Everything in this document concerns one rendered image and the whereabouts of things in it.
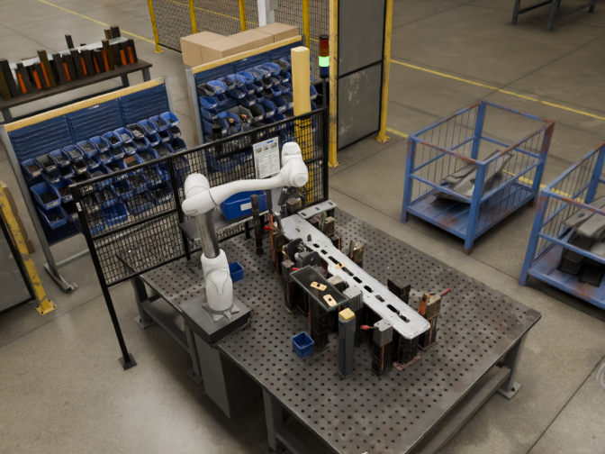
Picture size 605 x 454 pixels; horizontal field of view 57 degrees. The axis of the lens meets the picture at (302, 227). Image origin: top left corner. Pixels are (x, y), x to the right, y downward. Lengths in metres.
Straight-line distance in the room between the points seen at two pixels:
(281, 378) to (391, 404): 0.62
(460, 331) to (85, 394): 2.64
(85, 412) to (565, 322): 3.67
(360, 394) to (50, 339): 2.71
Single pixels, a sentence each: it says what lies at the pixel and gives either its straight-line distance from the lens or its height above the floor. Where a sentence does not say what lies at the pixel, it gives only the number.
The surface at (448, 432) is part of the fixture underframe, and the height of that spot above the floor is 0.23.
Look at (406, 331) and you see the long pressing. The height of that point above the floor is 1.00.
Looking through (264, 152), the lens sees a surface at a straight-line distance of 4.04.
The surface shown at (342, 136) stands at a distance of 6.65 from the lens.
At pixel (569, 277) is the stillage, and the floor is 0.17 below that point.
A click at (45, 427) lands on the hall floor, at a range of 4.34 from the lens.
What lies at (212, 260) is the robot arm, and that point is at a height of 1.10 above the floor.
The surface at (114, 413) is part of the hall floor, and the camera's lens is 4.23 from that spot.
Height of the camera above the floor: 3.18
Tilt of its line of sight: 35 degrees down
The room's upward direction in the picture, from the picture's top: 2 degrees counter-clockwise
